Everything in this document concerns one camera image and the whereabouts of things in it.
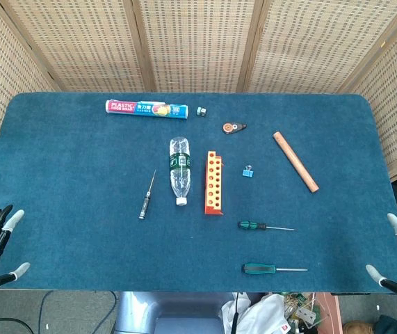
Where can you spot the orange screwdriver holder block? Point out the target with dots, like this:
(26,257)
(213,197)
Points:
(213,188)

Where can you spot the clear plastic water bottle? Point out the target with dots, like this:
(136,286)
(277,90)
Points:
(180,167)

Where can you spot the salmon pink box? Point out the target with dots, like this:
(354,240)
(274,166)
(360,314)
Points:
(332,309)

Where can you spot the wooden rod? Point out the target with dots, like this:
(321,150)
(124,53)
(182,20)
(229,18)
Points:
(295,161)

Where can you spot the dark blue trouser leg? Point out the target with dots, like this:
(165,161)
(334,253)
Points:
(393,325)

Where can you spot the blue-grey robot torso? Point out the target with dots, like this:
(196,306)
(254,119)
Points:
(170,313)

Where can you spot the orange black correction tape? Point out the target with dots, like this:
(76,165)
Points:
(229,128)

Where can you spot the blue binder clip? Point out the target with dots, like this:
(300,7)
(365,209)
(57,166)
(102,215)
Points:
(247,173)

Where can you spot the brown shoe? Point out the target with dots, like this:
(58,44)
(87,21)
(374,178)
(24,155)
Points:
(358,327)

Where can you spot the pile of circuit boards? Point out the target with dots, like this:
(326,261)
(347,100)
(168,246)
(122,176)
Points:
(302,309)

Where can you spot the plastic food wrap box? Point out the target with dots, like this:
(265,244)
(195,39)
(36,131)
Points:
(142,109)

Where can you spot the woven folding screen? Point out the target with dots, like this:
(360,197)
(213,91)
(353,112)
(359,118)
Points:
(198,45)

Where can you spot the white cloth bag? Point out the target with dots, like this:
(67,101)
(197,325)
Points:
(264,313)

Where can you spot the blue carpet table cover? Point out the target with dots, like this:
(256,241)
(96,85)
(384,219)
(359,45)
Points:
(80,208)

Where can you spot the black precision screwdriver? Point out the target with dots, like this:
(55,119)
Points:
(145,205)

